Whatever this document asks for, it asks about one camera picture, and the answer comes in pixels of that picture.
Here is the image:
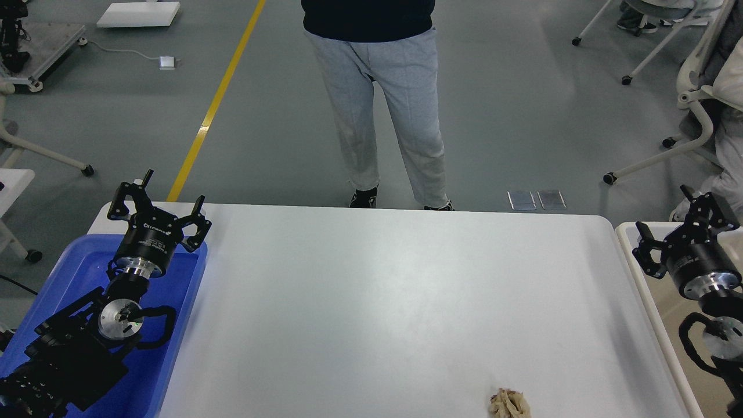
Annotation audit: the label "beige plastic bin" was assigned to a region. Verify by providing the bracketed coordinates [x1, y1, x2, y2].
[616, 222, 742, 417]

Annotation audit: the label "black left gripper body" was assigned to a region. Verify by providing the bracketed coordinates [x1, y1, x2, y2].
[113, 211, 184, 278]

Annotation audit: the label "white chair base left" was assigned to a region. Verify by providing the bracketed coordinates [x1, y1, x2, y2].
[1, 81, 95, 177]

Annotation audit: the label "white office chair right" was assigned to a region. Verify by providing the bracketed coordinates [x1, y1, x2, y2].
[603, 1, 742, 185]

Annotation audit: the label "white power adapter with cable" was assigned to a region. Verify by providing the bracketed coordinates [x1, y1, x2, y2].
[87, 39, 179, 70]

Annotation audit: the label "blue plastic bin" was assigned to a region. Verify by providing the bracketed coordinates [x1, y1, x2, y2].
[0, 233, 209, 418]

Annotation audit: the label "white flat board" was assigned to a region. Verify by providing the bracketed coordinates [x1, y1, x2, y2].
[96, 1, 181, 28]

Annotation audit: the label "right metal floor plate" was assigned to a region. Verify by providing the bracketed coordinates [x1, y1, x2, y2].
[537, 190, 567, 211]

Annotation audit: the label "white chair legs far right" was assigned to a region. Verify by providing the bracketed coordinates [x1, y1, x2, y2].
[571, 0, 712, 86]

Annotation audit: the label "grey wheeled cart platform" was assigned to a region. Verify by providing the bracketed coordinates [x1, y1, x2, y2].
[2, 22, 87, 95]

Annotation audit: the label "white side table left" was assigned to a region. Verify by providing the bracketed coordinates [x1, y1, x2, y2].
[0, 167, 44, 264]

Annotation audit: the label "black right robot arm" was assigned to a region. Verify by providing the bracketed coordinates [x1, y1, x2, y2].
[632, 185, 742, 417]

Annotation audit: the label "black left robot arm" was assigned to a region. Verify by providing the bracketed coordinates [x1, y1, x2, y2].
[2, 170, 212, 417]

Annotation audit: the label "standing person grey trousers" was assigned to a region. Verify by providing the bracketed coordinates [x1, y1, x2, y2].
[300, 0, 455, 211]

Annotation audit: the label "left metal floor plate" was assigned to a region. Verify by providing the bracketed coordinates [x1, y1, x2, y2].
[507, 190, 537, 211]

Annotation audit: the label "crumpled beige paper ball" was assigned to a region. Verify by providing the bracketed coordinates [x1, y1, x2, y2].
[488, 387, 532, 417]

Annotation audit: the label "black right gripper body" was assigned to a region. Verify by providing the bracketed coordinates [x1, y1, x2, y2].
[662, 240, 741, 301]

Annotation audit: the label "seated person light clothes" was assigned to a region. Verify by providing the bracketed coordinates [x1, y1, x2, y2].
[695, 1, 742, 219]

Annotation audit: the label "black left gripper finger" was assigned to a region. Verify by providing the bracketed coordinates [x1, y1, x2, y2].
[175, 196, 212, 253]
[108, 170, 156, 222]

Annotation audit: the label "metal floor plate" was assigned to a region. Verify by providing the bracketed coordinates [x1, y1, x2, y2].
[507, 190, 537, 211]
[537, 190, 567, 211]

